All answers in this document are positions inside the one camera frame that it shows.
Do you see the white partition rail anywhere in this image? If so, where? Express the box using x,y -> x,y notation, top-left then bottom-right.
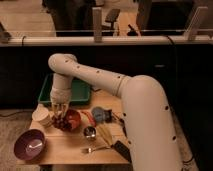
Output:
0,35 -> 213,47

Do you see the purple bowl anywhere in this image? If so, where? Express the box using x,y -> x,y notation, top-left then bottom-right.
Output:
14,129 -> 46,161

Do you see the small metal cup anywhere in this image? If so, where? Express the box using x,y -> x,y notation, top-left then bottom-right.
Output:
83,126 -> 96,140

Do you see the orange carrot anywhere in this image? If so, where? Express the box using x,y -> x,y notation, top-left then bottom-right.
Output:
81,111 -> 96,127

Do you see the black office chair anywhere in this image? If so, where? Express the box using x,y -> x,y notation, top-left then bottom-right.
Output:
102,9 -> 120,30

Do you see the dark grape bunch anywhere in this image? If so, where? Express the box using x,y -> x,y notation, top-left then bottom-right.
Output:
52,116 -> 73,131

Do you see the red bowl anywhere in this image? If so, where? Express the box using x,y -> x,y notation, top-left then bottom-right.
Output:
65,109 -> 81,132

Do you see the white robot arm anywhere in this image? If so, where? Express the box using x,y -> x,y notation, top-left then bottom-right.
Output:
48,53 -> 183,171

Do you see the green plastic tray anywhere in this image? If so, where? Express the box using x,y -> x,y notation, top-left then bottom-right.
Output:
38,74 -> 91,106

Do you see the white paper cup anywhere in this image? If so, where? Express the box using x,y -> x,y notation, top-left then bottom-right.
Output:
32,104 -> 52,127

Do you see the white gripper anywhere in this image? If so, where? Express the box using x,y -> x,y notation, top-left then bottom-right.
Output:
50,88 -> 71,118

